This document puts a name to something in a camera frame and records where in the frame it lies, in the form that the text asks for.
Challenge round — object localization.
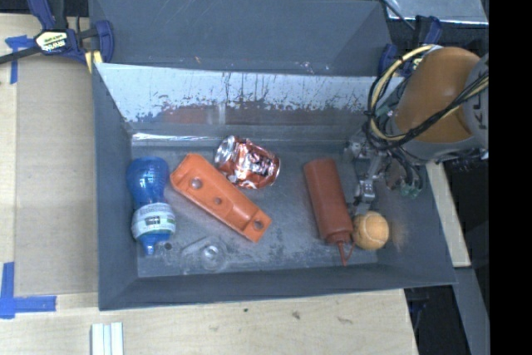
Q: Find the red-brown squeeze bottle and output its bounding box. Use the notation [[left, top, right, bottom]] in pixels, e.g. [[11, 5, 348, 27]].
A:
[[302, 157, 357, 268]]

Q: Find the yellow-orange ball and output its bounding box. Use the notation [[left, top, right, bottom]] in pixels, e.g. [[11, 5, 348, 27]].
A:
[[351, 210, 391, 251]]

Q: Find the crushed orange soda can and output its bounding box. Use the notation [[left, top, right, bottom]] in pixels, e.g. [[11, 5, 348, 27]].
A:
[[213, 135, 282, 190]]

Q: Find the orange flat block with holes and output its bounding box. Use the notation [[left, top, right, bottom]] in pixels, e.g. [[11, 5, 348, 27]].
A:
[[169, 152, 273, 244]]

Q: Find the clear glass cup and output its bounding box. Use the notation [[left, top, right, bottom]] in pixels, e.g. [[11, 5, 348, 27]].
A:
[[180, 236, 230, 275]]

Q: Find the grey metal bin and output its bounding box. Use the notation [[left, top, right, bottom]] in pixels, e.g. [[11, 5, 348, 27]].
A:
[[86, 0, 459, 312]]

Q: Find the blue plastic bottle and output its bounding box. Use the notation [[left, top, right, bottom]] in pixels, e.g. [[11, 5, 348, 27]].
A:
[[126, 155, 178, 257]]

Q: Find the brown cardboard flat board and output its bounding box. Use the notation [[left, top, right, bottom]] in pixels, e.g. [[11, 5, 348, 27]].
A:
[[13, 53, 101, 298]]

